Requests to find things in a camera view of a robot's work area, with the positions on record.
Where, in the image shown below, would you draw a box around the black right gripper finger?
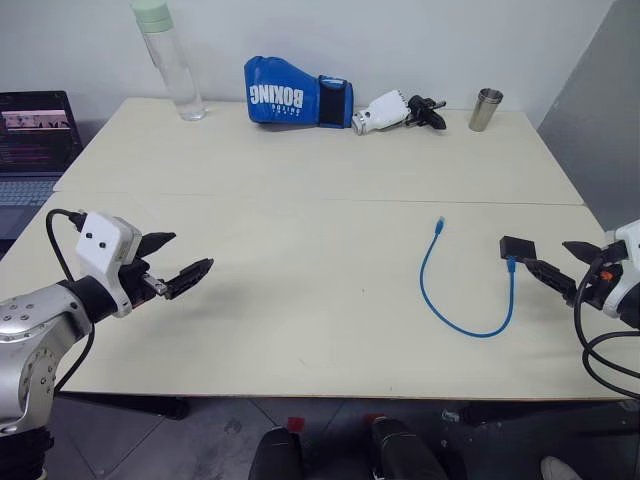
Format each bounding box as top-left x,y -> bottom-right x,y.
521,258 -> 581,308
561,240 -> 609,264

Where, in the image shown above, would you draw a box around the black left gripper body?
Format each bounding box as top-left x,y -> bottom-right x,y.
116,256 -> 170,308

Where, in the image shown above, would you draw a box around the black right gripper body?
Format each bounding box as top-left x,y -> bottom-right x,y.
574,240 -> 629,311

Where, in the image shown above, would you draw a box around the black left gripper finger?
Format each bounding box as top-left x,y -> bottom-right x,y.
133,231 -> 178,262
163,257 -> 216,302

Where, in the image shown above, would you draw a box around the small black adapter box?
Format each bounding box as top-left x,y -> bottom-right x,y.
498,235 -> 538,263

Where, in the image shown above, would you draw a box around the grey partition panel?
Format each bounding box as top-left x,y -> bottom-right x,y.
536,0 -> 640,232

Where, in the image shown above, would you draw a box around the black table leg bar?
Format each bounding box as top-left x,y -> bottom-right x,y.
441,398 -> 640,429

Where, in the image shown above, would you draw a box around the open laptop computer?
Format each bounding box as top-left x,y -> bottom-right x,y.
0,90 -> 84,242

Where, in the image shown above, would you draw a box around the clear bottle with green cap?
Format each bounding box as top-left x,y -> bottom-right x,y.
130,0 -> 208,123

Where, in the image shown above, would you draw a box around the stainless steel cup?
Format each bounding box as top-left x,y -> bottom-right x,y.
467,87 -> 505,133

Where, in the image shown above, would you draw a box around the white shoe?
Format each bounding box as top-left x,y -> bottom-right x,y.
540,455 -> 584,480

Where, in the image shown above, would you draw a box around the blue boxing glove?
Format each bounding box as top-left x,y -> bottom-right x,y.
243,55 -> 355,131

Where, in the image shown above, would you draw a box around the dark rounded shape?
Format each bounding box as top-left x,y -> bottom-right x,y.
248,426 -> 304,480
370,415 -> 450,480

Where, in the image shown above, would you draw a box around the white spare gripper black fingers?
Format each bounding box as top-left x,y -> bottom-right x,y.
350,89 -> 448,137

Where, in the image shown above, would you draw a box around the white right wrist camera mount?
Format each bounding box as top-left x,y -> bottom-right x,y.
601,219 -> 640,321

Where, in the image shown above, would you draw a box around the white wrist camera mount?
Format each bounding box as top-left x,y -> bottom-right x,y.
601,219 -> 640,321
74,211 -> 144,319

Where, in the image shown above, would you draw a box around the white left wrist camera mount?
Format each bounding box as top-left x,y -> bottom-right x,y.
74,211 -> 144,319

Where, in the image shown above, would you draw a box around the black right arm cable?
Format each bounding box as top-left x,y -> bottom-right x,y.
573,254 -> 640,402

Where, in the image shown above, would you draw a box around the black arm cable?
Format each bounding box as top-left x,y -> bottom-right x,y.
45,208 -> 97,397
573,254 -> 640,402

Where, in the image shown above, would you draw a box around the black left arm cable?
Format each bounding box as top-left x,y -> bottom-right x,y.
45,208 -> 97,397

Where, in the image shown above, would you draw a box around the blue Ethernet cable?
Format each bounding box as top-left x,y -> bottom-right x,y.
419,216 -> 519,339

